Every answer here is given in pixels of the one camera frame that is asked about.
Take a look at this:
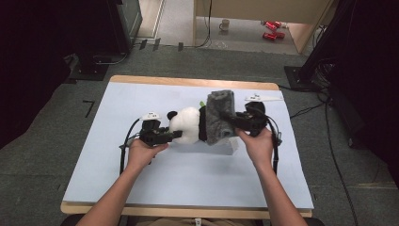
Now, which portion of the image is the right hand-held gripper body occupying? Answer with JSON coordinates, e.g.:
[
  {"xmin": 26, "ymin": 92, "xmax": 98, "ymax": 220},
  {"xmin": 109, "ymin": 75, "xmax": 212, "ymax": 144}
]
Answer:
[{"xmin": 234, "ymin": 93, "xmax": 285, "ymax": 137}]

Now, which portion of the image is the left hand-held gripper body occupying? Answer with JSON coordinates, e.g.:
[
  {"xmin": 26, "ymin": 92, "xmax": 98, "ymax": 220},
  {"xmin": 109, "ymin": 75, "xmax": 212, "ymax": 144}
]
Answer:
[{"xmin": 138, "ymin": 111, "xmax": 170, "ymax": 148}]

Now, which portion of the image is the grey fluffy towel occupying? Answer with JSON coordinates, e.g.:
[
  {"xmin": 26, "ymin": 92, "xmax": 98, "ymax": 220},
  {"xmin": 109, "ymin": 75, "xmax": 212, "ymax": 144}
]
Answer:
[{"xmin": 204, "ymin": 89, "xmax": 238, "ymax": 146}]

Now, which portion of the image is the panda plush toy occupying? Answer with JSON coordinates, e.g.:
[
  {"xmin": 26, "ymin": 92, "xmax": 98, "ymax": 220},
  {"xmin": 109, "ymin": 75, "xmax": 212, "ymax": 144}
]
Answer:
[{"xmin": 166, "ymin": 100, "xmax": 211, "ymax": 146}]

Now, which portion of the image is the person's left hand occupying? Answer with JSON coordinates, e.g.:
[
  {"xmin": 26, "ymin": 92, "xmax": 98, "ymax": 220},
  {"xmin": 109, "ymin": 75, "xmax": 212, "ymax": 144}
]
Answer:
[{"xmin": 126, "ymin": 137, "xmax": 169, "ymax": 173}]

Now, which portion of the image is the person's right hand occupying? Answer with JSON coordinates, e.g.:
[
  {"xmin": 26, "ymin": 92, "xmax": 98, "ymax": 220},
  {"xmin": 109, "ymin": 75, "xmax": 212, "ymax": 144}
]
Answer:
[{"xmin": 234, "ymin": 126, "xmax": 275, "ymax": 172}]

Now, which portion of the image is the light blue table mat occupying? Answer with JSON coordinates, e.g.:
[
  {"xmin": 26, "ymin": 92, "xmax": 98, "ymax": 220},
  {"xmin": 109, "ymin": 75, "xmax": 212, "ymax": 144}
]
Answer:
[{"xmin": 62, "ymin": 81, "xmax": 314, "ymax": 210}]

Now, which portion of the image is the wooden table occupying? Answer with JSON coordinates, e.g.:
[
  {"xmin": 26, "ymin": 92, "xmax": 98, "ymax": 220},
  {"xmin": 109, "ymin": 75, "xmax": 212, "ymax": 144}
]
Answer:
[{"xmin": 60, "ymin": 74, "xmax": 314, "ymax": 220}]

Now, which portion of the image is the black metal stand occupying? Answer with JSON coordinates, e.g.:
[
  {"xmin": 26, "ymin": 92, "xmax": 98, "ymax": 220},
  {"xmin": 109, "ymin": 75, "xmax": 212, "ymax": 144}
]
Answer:
[{"xmin": 283, "ymin": 0, "xmax": 359, "ymax": 92}]

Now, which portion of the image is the black tape corner mark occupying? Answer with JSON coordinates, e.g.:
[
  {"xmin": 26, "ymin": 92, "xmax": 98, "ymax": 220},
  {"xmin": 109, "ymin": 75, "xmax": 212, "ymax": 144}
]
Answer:
[{"xmin": 82, "ymin": 100, "xmax": 96, "ymax": 119}]

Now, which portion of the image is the beige mug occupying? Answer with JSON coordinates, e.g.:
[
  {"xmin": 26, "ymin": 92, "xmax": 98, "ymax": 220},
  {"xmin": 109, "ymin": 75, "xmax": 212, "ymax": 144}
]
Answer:
[{"xmin": 218, "ymin": 18, "xmax": 231, "ymax": 32}]

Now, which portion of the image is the beige wooden desk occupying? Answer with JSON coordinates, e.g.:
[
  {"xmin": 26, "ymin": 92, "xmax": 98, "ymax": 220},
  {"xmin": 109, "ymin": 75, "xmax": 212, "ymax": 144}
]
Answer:
[{"xmin": 192, "ymin": 0, "xmax": 335, "ymax": 55}]

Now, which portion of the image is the dark glass cabinet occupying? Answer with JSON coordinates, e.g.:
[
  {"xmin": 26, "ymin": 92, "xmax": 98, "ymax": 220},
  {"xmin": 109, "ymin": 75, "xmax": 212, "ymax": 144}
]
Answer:
[{"xmin": 106, "ymin": 0, "xmax": 144, "ymax": 55}]

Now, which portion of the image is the dark curtain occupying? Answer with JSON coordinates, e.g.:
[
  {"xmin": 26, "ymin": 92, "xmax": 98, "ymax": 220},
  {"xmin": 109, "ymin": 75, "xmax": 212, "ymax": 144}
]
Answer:
[
  {"xmin": 328, "ymin": 0, "xmax": 399, "ymax": 189},
  {"xmin": 0, "ymin": 0, "xmax": 111, "ymax": 150}
]

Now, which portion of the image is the left hand-held gripper black cable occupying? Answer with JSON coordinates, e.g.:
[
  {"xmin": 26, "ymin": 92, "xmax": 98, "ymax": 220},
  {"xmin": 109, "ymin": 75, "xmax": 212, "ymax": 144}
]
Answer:
[{"xmin": 118, "ymin": 117, "xmax": 144, "ymax": 176}]

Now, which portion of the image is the hand-held gripper black cable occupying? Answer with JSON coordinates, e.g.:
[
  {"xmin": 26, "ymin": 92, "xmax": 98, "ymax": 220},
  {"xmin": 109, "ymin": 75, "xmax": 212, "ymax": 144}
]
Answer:
[
  {"xmin": 264, "ymin": 114, "xmax": 282, "ymax": 175},
  {"xmin": 118, "ymin": 117, "xmax": 144, "ymax": 176}
]

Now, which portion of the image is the right hand-held gripper black cable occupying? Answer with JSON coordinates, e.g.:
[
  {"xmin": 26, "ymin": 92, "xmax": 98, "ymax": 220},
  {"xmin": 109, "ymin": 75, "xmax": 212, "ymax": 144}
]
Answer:
[{"xmin": 264, "ymin": 114, "xmax": 282, "ymax": 175}]

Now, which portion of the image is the short black floor cable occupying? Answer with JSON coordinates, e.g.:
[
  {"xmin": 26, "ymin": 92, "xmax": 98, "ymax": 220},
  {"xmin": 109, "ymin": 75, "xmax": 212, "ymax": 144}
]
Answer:
[{"xmin": 289, "ymin": 102, "xmax": 328, "ymax": 120}]

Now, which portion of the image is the tangle of black cables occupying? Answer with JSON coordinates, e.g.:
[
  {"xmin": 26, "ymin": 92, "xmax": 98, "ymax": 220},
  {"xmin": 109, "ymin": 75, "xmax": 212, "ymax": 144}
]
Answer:
[{"xmin": 311, "ymin": 57, "xmax": 338, "ymax": 103}]

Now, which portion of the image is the grey looped floor cable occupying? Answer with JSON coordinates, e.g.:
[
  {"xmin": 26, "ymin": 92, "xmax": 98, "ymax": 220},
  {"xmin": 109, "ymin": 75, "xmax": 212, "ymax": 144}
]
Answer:
[{"xmin": 93, "ymin": 50, "xmax": 130, "ymax": 66}]

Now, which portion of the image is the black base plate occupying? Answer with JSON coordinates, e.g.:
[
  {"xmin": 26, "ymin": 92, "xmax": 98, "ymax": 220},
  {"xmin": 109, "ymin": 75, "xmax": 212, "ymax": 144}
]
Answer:
[{"xmin": 68, "ymin": 54, "xmax": 110, "ymax": 82}]

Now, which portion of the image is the long black floor cable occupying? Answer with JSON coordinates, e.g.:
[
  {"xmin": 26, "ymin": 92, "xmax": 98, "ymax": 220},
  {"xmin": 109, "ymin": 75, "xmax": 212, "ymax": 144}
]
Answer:
[{"xmin": 324, "ymin": 100, "xmax": 360, "ymax": 226}]

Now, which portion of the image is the black hanging cable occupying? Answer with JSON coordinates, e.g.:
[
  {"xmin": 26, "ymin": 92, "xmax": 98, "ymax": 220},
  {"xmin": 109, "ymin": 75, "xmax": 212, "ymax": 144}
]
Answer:
[{"xmin": 184, "ymin": 0, "xmax": 214, "ymax": 49}]

